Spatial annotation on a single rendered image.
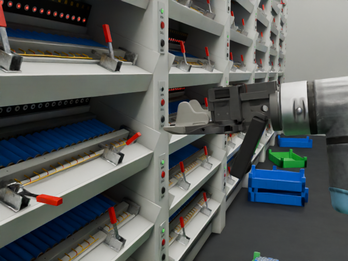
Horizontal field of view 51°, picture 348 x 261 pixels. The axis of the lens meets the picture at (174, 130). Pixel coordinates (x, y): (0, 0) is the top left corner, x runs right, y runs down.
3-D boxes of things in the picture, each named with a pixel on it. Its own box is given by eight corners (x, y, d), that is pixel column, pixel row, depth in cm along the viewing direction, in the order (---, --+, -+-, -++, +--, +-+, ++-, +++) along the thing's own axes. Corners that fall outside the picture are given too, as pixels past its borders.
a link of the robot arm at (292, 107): (311, 130, 65) (310, 139, 56) (283, 132, 67) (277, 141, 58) (307, 80, 64) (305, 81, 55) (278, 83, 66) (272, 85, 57)
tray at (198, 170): (217, 170, 159) (230, 142, 155) (163, 223, 103) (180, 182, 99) (177, 149, 164) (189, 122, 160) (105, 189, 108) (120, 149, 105)
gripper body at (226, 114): (214, 87, 69) (279, 80, 65) (219, 132, 70) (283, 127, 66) (203, 89, 62) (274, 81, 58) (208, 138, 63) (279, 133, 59)
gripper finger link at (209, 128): (188, 122, 68) (234, 118, 65) (189, 132, 68) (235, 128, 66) (183, 126, 63) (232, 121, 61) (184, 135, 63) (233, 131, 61)
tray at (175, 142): (218, 127, 155) (231, 98, 152) (162, 158, 100) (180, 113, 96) (177, 107, 161) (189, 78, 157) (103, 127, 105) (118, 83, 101)
